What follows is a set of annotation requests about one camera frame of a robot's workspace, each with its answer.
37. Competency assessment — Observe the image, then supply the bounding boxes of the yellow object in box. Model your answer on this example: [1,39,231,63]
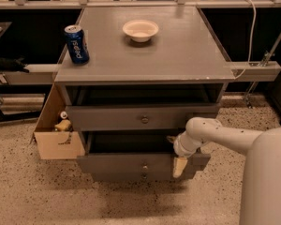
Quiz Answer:
[54,119,71,131]

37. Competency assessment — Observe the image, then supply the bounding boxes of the white bowl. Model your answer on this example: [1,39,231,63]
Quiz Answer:
[123,20,159,42]

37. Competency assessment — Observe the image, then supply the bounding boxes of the grey drawer cabinet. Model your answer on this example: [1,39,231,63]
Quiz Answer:
[53,6,236,184]

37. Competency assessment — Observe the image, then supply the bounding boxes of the grey drawer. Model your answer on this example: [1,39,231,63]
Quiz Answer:
[66,104,220,131]
[77,129,212,175]
[91,172,197,183]

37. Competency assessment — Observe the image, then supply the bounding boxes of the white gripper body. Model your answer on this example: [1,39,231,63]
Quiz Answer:
[173,131,207,158]

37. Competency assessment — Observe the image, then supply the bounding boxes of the white cable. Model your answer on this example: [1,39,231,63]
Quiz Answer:
[233,0,258,80]

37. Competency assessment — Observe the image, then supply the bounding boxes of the black cloth on rail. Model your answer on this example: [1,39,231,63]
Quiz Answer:
[0,57,29,73]

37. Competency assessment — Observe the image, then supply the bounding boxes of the grey bottom drawer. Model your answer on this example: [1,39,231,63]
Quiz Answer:
[91,172,197,183]

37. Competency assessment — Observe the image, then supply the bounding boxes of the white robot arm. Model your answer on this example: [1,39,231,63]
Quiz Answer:
[168,117,281,225]

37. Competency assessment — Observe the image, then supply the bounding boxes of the blue pepsi can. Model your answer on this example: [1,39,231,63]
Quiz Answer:
[65,25,90,64]

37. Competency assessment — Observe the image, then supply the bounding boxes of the grey top drawer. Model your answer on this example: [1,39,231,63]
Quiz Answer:
[66,104,220,131]

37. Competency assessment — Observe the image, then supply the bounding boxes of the open cardboard box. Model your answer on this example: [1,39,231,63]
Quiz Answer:
[34,84,85,159]

